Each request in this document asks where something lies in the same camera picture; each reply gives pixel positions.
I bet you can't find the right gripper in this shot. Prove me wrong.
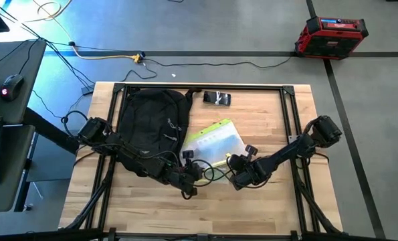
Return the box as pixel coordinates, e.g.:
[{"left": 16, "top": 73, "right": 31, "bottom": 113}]
[{"left": 229, "top": 144, "right": 264, "bottom": 191}]

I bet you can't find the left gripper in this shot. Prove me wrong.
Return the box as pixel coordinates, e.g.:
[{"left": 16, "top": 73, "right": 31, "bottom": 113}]
[{"left": 170, "top": 149, "right": 205, "bottom": 197}]

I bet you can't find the blue white pill organizer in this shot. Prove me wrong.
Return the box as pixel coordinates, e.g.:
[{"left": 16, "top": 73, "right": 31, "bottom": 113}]
[{"left": 198, "top": 131, "right": 245, "bottom": 158}]

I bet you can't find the clear mesh pouch yellow-green trim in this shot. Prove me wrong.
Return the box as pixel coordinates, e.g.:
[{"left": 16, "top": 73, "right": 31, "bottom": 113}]
[{"left": 180, "top": 118, "right": 250, "bottom": 187}]

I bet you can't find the black backpack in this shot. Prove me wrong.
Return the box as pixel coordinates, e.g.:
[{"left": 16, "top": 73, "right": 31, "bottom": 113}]
[{"left": 118, "top": 87, "right": 203, "bottom": 178}]

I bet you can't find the white cable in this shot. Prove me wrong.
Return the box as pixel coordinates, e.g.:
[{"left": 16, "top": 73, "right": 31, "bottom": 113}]
[{"left": 215, "top": 92, "right": 229, "bottom": 106}]

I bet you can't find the black smartphone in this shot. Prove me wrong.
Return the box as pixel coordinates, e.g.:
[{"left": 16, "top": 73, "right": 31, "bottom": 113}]
[{"left": 203, "top": 90, "right": 232, "bottom": 107}]

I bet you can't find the red black jobsite radio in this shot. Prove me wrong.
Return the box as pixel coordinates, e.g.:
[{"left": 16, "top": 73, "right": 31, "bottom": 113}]
[{"left": 294, "top": 15, "right": 369, "bottom": 60}]

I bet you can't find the black diagonal desk beam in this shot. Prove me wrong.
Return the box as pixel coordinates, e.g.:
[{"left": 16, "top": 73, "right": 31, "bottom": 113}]
[{"left": 23, "top": 106, "right": 81, "bottom": 155}]

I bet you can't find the dark grey desk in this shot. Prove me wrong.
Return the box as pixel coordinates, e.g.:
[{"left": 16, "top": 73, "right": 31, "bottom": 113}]
[
  {"left": 0, "top": 39, "right": 47, "bottom": 125},
  {"left": 0, "top": 124, "right": 36, "bottom": 214}
]

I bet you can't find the black computer mouse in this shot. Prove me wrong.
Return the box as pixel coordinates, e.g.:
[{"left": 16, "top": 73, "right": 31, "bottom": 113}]
[{"left": 0, "top": 74, "right": 25, "bottom": 102}]

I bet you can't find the black aluminium table frame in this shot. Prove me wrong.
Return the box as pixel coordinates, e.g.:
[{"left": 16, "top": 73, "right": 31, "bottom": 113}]
[{"left": 60, "top": 82, "right": 345, "bottom": 241}]

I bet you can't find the black radio power cable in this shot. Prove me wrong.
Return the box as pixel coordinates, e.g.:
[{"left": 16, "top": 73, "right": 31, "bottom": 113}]
[{"left": 141, "top": 55, "right": 294, "bottom": 70}]

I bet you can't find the yellow extension cord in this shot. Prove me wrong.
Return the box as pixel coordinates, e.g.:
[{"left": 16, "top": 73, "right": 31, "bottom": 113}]
[{"left": 70, "top": 45, "right": 143, "bottom": 64}]

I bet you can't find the black cable bundle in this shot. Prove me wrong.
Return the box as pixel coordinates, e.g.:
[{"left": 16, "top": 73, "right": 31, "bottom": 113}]
[{"left": 0, "top": 0, "right": 96, "bottom": 88}]

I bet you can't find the cream floor cable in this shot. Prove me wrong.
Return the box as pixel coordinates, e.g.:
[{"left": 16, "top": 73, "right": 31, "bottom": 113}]
[{"left": 17, "top": 0, "right": 73, "bottom": 48}]

